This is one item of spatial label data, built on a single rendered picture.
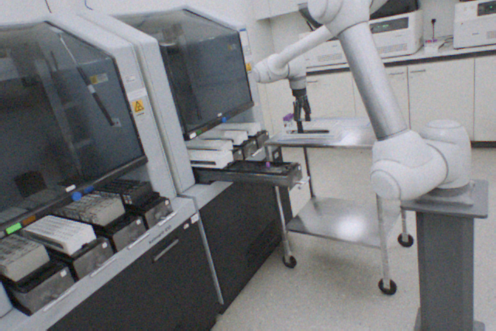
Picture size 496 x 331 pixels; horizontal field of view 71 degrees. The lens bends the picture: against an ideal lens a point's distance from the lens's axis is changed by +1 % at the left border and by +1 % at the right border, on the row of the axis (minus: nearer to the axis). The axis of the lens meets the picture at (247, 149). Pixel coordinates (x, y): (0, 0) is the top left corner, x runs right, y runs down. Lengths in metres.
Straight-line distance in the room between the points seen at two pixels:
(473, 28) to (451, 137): 2.27
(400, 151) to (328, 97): 2.72
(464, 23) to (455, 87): 0.53
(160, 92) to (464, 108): 2.76
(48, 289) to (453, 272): 1.38
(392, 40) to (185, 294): 2.81
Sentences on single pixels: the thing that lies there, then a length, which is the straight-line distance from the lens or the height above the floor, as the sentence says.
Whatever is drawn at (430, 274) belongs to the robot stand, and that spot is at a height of 0.39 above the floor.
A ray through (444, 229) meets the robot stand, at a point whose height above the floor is 0.60.
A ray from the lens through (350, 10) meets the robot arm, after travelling 1.20.
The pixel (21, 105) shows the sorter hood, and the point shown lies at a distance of 1.27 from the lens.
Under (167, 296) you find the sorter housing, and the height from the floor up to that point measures 0.42.
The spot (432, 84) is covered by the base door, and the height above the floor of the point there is 0.62.
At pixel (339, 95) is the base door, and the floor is 0.58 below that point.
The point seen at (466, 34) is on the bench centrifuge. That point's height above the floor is 1.02.
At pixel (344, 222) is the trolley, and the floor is 0.28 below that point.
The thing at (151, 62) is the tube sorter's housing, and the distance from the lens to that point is 1.58.
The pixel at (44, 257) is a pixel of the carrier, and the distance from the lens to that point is 1.34.
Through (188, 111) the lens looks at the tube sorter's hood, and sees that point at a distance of 1.68.
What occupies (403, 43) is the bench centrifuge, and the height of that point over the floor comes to 1.02.
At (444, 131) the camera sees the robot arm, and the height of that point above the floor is 0.96.
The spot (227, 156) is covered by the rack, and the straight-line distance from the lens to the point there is 1.66.
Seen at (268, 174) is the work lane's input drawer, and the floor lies 0.80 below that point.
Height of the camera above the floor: 1.39
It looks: 18 degrees down
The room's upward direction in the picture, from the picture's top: 12 degrees counter-clockwise
